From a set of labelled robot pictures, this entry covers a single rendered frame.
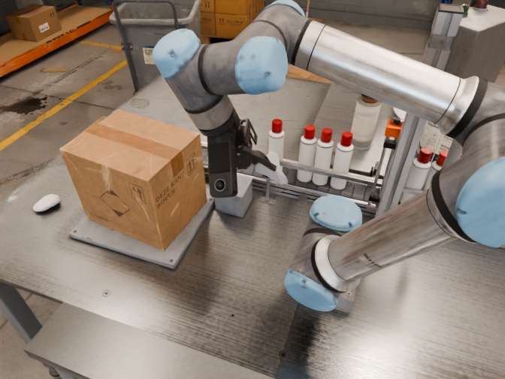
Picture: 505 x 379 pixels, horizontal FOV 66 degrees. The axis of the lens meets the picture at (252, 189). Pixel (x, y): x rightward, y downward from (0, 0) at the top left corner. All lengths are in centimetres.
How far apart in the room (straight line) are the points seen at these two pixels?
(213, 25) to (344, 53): 406
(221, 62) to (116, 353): 74
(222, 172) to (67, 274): 68
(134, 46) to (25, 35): 195
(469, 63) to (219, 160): 53
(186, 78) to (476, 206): 42
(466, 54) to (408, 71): 27
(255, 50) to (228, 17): 404
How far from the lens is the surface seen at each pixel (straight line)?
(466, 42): 90
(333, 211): 88
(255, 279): 110
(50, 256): 130
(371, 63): 64
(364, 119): 145
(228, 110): 66
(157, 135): 114
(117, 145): 113
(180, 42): 60
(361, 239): 70
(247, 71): 54
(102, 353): 106
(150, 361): 102
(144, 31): 321
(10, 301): 162
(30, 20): 490
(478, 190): 54
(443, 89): 65
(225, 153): 68
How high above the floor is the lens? 173
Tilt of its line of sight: 41 degrees down
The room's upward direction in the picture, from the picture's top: straight up
